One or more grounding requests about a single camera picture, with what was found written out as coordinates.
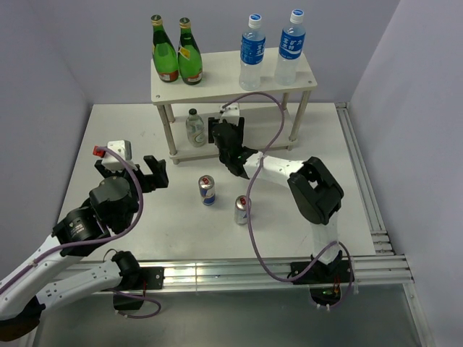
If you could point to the red bull can rear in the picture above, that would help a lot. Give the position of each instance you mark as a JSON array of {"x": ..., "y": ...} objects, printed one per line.
[{"x": 207, "y": 186}]

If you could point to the white two-tier shelf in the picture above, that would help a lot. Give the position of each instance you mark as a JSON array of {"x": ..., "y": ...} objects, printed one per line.
[{"x": 271, "y": 118}]

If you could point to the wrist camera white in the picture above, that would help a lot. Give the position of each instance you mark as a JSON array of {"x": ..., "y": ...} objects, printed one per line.
[
  {"x": 116, "y": 155},
  {"x": 230, "y": 113}
]

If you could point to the red bull can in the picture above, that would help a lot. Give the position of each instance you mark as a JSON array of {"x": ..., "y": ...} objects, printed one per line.
[
  {"x": 207, "y": 186},
  {"x": 240, "y": 210}
]

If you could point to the small pocari sweat bottle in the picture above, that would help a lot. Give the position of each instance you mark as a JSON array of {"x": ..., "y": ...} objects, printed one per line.
[{"x": 252, "y": 51}]

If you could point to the clear chang bottle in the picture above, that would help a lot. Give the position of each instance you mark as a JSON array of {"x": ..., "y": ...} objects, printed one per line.
[{"x": 195, "y": 128}]

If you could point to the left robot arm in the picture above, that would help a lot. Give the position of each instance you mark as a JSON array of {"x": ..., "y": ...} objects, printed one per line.
[{"x": 32, "y": 291}]

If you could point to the green glass bottle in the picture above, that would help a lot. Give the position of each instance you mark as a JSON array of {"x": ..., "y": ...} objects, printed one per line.
[
  {"x": 163, "y": 52},
  {"x": 189, "y": 58}
]

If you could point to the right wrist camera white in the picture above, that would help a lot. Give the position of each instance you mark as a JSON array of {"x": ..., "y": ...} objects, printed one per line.
[{"x": 230, "y": 113}]

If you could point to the large pocari sweat bottle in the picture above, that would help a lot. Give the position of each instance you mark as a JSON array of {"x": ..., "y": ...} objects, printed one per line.
[{"x": 290, "y": 48}]

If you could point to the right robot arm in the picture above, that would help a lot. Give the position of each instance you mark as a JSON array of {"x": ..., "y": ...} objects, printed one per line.
[{"x": 315, "y": 191}]

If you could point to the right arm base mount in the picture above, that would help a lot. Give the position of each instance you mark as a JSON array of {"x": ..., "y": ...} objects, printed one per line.
[{"x": 327, "y": 287}]

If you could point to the aluminium rail frame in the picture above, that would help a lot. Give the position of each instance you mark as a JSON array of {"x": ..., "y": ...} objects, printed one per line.
[{"x": 215, "y": 293}]

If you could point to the green glass bottle right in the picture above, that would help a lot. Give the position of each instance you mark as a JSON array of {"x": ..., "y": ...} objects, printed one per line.
[{"x": 189, "y": 58}]

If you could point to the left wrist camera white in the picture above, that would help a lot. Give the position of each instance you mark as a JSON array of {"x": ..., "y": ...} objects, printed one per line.
[{"x": 116, "y": 155}]

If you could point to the red bull can front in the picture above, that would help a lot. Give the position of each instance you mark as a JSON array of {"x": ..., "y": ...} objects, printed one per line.
[{"x": 240, "y": 210}]

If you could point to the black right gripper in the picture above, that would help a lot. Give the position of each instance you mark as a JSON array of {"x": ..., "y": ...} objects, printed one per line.
[{"x": 240, "y": 129}]

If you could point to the green glass bottle left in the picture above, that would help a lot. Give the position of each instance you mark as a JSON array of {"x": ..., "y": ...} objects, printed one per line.
[{"x": 163, "y": 52}]

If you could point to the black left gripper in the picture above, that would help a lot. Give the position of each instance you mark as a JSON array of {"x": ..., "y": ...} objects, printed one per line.
[{"x": 158, "y": 178}]

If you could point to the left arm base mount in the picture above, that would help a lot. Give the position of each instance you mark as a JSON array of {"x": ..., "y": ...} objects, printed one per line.
[{"x": 130, "y": 295}]

